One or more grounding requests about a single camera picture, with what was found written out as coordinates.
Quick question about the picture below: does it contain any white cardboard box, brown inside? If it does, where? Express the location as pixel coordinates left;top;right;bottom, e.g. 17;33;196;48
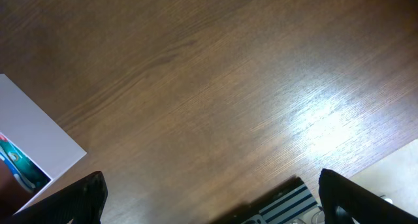
1;74;86;217

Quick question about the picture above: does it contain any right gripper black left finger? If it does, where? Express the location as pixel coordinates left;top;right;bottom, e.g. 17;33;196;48
1;171;108;224

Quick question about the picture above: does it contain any green red toothpaste tube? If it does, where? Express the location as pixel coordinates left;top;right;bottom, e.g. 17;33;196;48
1;134;50;193

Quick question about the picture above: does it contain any striped object at table edge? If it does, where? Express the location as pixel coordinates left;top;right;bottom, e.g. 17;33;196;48
242;184;318;224

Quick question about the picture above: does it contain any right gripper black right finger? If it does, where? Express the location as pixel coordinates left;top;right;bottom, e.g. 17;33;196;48
319;168;417;224

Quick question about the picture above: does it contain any blue and white toothbrush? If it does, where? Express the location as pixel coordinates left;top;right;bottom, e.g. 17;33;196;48
1;149;35;193

